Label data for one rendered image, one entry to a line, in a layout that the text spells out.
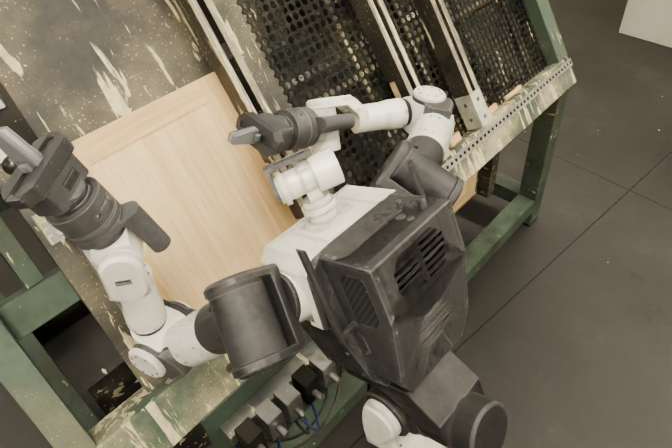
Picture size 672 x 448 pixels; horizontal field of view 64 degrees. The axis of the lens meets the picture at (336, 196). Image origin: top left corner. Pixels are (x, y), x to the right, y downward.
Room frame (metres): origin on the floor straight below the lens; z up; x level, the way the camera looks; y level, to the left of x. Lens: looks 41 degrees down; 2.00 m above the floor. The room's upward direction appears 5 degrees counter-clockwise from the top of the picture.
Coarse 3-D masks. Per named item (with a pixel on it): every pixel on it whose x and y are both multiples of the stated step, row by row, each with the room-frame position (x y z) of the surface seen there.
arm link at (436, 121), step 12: (420, 96) 1.07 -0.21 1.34; (432, 96) 1.07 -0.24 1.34; (444, 96) 1.08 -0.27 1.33; (432, 108) 1.03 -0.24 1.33; (444, 108) 1.03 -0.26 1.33; (420, 120) 1.00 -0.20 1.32; (432, 120) 0.99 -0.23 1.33; (444, 120) 1.00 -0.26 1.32; (420, 132) 0.93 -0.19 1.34; (432, 132) 0.93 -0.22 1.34; (444, 132) 0.95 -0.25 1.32; (444, 144) 0.92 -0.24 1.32; (444, 156) 0.90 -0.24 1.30
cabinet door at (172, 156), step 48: (192, 96) 1.16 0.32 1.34; (96, 144) 0.99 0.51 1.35; (144, 144) 1.04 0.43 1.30; (192, 144) 1.09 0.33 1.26; (144, 192) 0.96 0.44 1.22; (192, 192) 1.00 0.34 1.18; (240, 192) 1.05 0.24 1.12; (192, 240) 0.92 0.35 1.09; (240, 240) 0.97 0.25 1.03; (192, 288) 0.85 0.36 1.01
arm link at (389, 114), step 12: (408, 96) 1.12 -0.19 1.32; (372, 108) 1.06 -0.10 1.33; (384, 108) 1.07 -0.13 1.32; (396, 108) 1.07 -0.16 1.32; (408, 108) 1.08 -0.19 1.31; (420, 108) 1.07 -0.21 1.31; (372, 120) 1.04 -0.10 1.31; (384, 120) 1.05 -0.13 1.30; (396, 120) 1.06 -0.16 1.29; (408, 120) 1.07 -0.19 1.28; (408, 132) 1.08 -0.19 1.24
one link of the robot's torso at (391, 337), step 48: (336, 192) 0.79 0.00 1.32; (384, 192) 0.72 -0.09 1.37; (288, 240) 0.65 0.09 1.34; (336, 240) 0.60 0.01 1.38; (384, 240) 0.57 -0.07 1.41; (432, 240) 0.62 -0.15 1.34; (288, 288) 0.56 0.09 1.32; (336, 288) 0.55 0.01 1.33; (384, 288) 0.49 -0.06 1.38; (432, 288) 0.54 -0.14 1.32; (336, 336) 0.49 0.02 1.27; (384, 336) 0.48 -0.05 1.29; (432, 336) 0.52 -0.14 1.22; (384, 384) 0.50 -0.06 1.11
